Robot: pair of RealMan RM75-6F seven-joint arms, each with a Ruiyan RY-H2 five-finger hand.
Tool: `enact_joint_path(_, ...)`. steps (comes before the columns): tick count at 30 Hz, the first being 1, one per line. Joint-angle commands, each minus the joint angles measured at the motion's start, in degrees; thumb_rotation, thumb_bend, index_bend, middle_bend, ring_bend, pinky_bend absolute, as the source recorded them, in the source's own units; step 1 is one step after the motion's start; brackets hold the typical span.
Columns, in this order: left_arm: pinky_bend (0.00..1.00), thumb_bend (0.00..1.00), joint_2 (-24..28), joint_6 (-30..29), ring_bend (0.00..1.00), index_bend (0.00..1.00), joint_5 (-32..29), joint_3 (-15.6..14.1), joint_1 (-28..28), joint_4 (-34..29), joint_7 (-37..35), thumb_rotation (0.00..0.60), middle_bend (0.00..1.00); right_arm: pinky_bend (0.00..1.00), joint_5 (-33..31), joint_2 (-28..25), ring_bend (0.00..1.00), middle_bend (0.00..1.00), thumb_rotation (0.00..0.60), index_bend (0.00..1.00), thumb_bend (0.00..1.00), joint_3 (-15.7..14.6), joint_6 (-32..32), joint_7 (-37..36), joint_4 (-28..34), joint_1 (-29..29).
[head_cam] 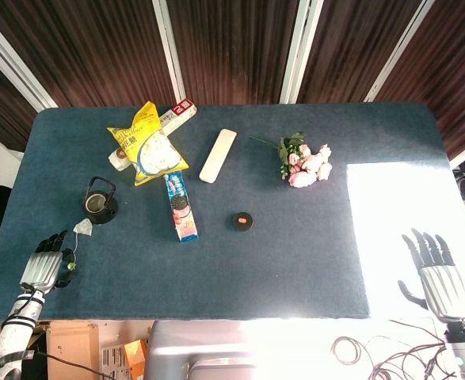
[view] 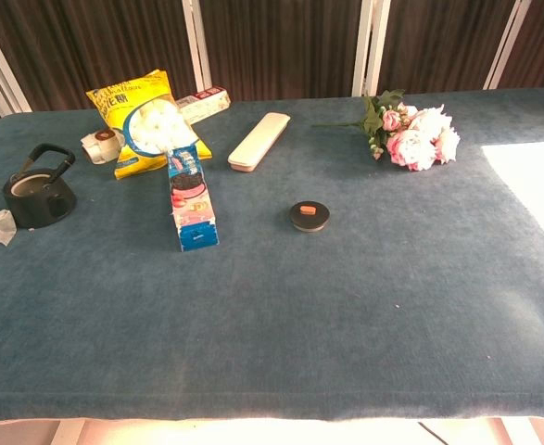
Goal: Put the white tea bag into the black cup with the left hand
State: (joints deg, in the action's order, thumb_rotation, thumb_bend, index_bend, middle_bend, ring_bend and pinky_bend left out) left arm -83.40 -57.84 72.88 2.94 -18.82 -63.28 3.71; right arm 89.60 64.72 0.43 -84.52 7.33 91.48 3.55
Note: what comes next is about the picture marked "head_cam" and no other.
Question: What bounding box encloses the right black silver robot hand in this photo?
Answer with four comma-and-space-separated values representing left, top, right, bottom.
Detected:
397, 228, 465, 320

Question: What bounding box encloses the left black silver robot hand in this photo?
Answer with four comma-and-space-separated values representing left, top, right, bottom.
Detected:
19, 230, 78, 295

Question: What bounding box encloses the tea bag with string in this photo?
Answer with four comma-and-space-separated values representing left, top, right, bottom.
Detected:
66, 217, 95, 272

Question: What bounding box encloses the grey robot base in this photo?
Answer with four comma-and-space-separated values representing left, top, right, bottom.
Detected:
143, 319, 265, 380

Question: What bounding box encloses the yellow marshmallow bag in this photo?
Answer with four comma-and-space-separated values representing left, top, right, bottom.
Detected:
106, 101, 190, 188

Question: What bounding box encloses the brown cardboard box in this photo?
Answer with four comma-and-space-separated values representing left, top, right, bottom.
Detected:
45, 321, 101, 380

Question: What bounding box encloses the orange small carton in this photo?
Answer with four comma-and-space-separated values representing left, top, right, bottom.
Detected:
124, 339, 150, 378

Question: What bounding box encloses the blue pink cookie box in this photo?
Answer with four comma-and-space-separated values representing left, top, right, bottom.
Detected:
163, 170, 200, 244

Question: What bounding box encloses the pink artificial flower bouquet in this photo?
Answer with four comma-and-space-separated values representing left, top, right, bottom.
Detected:
249, 131, 334, 189

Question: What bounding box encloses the blue table cloth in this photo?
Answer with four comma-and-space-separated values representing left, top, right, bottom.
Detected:
0, 102, 465, 321

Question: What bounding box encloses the black teapot lid orange knob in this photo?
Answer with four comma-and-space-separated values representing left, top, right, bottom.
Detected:
227, 211, 255, 234

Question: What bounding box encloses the long cling wrap box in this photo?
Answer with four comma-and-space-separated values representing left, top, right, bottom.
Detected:
108, 98, 199, 173

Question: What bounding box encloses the cream oblong case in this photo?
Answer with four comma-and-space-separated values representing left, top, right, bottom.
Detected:
198, 128, 238, 184

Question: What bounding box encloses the black teapot with handle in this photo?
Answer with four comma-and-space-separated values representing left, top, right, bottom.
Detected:
82, 176, 120, 226

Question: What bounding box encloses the dark cable bundle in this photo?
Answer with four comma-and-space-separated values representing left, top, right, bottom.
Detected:
330, 318, 461, 380

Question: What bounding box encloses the white partition frame post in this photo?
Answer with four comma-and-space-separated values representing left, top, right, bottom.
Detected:
364, 0, 436, 104
278, 0, 325, 105
0, 6, 59, 114
151, 0, 188, 105

